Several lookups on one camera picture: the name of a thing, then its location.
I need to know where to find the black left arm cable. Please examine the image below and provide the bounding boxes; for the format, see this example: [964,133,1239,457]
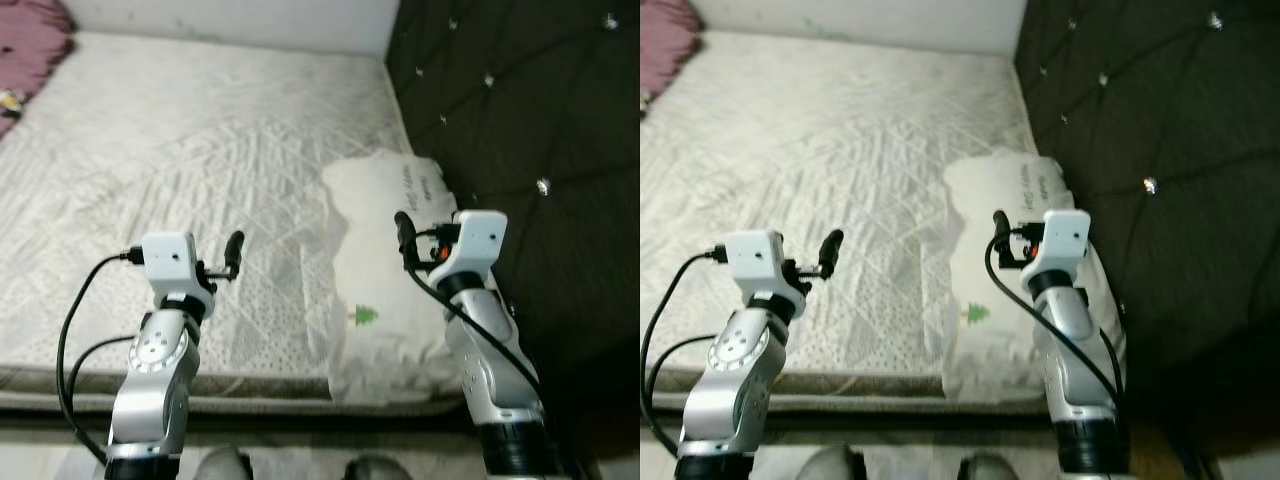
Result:
[640,248,731,459]
[56,248,147,466]

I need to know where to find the pink quilt cartoon print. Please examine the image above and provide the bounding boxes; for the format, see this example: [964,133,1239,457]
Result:
[0,0,77,141]
[640,0,707,109]

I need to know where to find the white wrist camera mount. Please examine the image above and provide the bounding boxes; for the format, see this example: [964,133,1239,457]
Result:
[1020,207,1092,288]
[140,231,217,313]
[433,209,509,293]
[721,229,810,313]

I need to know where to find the grey robot leg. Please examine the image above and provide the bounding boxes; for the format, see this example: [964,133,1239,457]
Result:
[958,454,1023,480]
[343,454,414,480]
[193,446,255,480]
[798,444,868,480]

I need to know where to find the grey left robot leg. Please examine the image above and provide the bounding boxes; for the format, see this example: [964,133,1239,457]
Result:
[798,444,868,480]
[193,446,255,480]

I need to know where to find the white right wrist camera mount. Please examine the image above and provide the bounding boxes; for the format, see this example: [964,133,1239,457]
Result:
[1020,207,1092,288]
[433,209,509,293]

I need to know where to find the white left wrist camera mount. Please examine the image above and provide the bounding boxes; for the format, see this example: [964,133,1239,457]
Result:
[140,231,217,313]
[721,229,810,313]

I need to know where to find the white quilted mattress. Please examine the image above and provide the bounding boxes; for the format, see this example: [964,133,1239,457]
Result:
[640,28,1063,403]
[0,28,471,417]

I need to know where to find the beige pillow green tree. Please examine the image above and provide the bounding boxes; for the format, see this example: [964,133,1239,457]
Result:
[318,148,483,407]
[943,148,1128,403]

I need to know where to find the grey right robot leg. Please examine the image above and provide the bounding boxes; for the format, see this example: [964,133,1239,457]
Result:
[343,454,414,480]
[958,454,1023,480]

